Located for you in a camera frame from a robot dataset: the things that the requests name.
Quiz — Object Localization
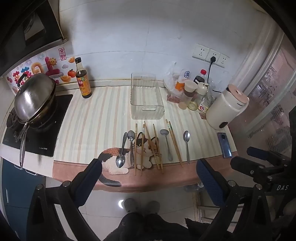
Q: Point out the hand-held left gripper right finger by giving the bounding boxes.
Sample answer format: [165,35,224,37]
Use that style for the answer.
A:
[196,158,281,241]

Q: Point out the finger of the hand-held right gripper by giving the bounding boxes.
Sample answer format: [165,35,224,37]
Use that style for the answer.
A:
[246,146,290,164]
[230,156,279,184]

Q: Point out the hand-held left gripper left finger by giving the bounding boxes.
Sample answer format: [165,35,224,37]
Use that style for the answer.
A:
[26,158,103,241]

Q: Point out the steel spoon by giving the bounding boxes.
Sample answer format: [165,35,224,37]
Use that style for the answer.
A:
[116,132,128,168]
[183,130,191,164]
[127,130,136,167]
[160,129,173,162]

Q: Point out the group of wooden chopsticks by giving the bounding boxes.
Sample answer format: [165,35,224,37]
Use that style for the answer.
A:
[134,119,184,176]

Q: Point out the clear plastic container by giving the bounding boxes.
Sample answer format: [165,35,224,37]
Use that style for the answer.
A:
[131,72,165,120]

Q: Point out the blue smartphone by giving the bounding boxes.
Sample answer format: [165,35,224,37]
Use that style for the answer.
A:
[217,133,232,159]

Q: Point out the white electric kettle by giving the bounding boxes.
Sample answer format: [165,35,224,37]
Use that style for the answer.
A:
[205,84,250,130]

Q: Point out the striped cat print mat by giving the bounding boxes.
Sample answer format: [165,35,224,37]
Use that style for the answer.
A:
[52,86,238,193]

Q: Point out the frosted glass sliding door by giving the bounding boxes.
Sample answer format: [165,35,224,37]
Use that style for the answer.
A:
[236,23,296,163]

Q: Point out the small red white box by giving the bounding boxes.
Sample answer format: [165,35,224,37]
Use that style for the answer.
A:
[198,104,210,120]

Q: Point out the blue cabinet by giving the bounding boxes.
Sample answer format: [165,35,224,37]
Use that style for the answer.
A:
[0,159,47,232]

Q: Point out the dark wok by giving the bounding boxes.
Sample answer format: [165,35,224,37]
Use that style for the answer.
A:
[13,90,58,168]

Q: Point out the red-capped dark bottle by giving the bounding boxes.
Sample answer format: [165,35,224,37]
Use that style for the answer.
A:
[193,69,208,86]

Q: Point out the dark soy sauce bottle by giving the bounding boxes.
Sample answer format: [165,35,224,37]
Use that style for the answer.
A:
[75,57,92,99]

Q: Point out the steel wok lid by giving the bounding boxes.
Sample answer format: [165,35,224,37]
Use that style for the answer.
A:
[14,74,56,123]

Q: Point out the clear plastic bag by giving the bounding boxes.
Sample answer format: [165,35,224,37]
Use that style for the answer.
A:
[164,62,185,103]

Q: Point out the black range hood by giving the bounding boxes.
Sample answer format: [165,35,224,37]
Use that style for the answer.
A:
[0,0,68,77]

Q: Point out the white wall socket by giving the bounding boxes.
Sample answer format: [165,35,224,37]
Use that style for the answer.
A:
[192,44,210,61]
[217,54,229,68]
[205,49,221,65]

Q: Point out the black power plug cable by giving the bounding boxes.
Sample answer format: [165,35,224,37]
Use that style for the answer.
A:
[206,56,217,92]

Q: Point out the colourful wall stickers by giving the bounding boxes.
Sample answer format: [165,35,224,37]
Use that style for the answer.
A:
[7,47,81,93]

